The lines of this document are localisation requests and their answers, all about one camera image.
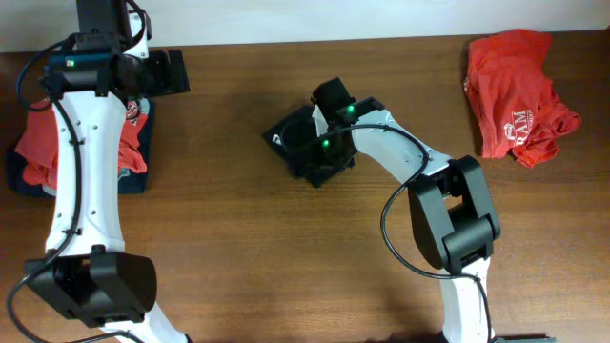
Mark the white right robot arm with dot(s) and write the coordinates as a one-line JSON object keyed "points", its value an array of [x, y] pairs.
{"points": [[453, 217]]}

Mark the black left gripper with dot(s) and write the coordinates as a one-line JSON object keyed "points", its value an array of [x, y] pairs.
{"points": [[166, 82]]}

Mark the black t-shirt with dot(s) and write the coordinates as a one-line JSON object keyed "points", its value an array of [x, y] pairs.
{"points": [[289, 137]]}

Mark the red RAM t-shirt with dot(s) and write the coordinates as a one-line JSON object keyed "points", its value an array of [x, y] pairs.
{"points": [[514, 102]]}

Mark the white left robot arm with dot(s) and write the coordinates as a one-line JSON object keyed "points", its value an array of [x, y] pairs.
{"points": [[91, 77]]}

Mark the navy folded t-shirt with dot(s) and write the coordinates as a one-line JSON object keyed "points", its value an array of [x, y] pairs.
{"points": [[131, 184]]}

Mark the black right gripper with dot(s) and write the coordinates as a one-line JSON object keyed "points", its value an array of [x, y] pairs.
{"points": [[315, 160]]}

